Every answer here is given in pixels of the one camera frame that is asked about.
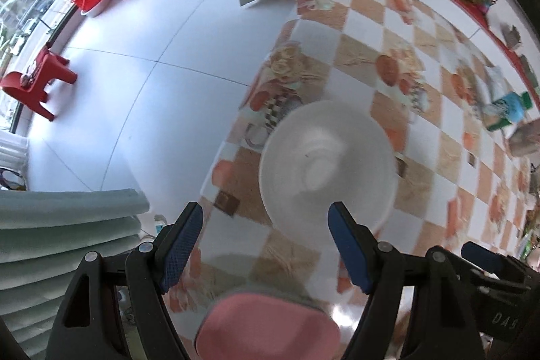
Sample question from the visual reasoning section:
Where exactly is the red plastic stool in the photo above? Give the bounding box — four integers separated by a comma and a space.
0, 44, 78, 122

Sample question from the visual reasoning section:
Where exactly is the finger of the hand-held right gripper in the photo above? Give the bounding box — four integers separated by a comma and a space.
461, 242, 533, 281

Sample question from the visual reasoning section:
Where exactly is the checkered printed tablecloth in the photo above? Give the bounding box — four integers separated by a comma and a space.
169, 0, 540, 360

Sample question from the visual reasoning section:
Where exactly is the white foam bowl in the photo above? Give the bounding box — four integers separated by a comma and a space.
259, 100, 398, 236

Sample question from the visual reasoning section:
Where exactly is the pale ribbed radiator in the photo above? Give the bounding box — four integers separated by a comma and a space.
0, 188, 151, 360

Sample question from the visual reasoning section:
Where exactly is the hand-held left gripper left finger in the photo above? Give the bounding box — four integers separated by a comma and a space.
44, 202, 204, 360

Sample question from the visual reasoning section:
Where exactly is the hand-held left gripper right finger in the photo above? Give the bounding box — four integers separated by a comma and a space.
328, 202, 486, 360

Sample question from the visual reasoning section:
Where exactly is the pink square plate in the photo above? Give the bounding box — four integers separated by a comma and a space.
193, 288, 342, 360

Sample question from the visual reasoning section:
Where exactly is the white pouch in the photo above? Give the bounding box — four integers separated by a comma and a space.
488, 67, 512, 96

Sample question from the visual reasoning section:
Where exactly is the pink steel thermos flask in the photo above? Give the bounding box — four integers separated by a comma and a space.
508, 124, 540, 157

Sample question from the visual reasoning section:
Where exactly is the green capped drink bottle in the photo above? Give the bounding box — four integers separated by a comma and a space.
485, 92, 533, 131

